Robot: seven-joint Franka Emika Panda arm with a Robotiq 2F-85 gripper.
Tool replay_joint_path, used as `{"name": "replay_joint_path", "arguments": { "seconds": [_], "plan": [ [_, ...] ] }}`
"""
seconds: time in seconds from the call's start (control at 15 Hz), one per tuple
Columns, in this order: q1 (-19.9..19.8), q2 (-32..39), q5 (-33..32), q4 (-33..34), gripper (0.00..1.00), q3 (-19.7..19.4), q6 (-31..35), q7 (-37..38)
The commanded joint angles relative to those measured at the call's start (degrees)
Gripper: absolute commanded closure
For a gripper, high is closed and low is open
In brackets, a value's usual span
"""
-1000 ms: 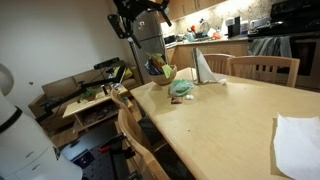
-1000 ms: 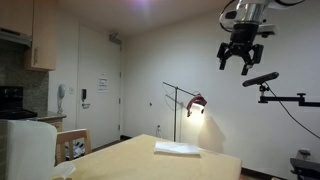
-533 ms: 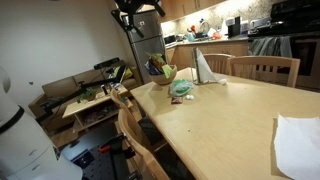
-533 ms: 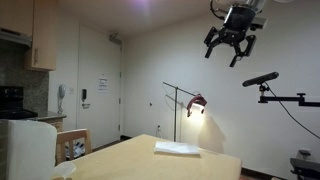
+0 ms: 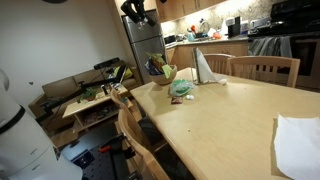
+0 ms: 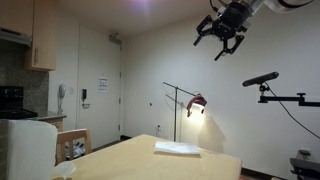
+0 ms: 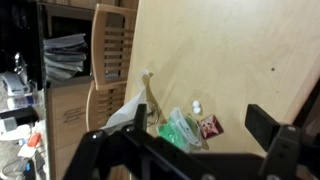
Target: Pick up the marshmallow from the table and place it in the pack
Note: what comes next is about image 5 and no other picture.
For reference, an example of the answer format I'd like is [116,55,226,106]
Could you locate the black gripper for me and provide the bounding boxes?
[120,0,158,28]

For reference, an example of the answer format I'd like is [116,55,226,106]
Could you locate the green marshmallow pack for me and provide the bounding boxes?
[169,78,195,98]

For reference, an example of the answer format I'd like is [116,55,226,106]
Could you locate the stainless steel refrigerator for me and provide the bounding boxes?
[121,9,168,85]

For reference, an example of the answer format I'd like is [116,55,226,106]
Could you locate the wooden upper kitchen cabinets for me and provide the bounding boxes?
[114,0,231,24]

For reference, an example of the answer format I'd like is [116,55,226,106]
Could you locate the wooden kitchen cabinets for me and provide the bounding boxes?
[114,0,231,24]
[165,39,250,72]

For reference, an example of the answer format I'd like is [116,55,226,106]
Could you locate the black toaster oven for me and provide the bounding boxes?
[163,33,178,46]

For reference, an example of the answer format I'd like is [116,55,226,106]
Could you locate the colourful snack packets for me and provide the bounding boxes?
[144,52,174,79]

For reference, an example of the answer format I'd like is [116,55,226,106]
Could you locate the teal container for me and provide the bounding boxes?
[186,30,196,42]

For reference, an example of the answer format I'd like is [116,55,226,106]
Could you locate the yellow green pillow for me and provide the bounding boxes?
[112,65,134,81]

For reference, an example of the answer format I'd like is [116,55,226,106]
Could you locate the dish rack with dishes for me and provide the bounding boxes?
[194,18,212,39]

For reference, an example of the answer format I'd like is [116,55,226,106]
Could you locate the wooden bowl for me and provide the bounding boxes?
[148,64,179,86]

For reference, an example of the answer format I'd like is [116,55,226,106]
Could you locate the metal napkin holder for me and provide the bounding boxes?
[190,46,202,86]

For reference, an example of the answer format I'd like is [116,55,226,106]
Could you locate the wooden chair with dark cushion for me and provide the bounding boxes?
[117,108,196,180]
[109,87,169,153]

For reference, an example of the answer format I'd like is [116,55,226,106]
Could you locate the wooden lower kitchen cabinets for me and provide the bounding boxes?
[165,39,250,72]

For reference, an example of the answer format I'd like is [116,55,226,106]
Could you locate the wooden slat back chair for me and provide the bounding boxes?
[226,55,302,89]
[202,53,233,76]

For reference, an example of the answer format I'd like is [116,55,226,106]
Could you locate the white napkin stack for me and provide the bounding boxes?
[194,47,228,85]

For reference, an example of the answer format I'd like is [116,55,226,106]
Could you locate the small potted green plant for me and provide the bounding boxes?
[78,86,99,103]

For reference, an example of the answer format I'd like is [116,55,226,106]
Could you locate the black coffee maker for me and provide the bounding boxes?
[227,15,242,38]

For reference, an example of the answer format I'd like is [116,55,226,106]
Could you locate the cluttered low wooden table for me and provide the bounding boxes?
[27,59,145,138]

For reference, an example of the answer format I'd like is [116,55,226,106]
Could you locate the crumpled white tissue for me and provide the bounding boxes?
[216,77,229,86]

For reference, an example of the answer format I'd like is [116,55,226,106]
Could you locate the wooden coffee table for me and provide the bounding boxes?
[61,83,130,134]

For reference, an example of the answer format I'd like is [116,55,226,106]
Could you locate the grey towel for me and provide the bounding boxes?
[247,35,294,58]

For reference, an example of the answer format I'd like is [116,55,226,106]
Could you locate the black kitchen stove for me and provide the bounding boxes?
[247,0,320,91]

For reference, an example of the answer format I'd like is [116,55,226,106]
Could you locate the white paper sheet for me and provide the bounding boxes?
[273,114,320,180]

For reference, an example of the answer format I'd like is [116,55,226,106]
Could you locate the black stereo camera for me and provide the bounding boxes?
[93,57,121,71]

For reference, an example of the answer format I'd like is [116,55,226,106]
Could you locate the black camera boom stand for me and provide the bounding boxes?
[34,64,128,124]

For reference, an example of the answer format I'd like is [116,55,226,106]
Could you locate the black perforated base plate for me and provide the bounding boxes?
[70,143,144,180]

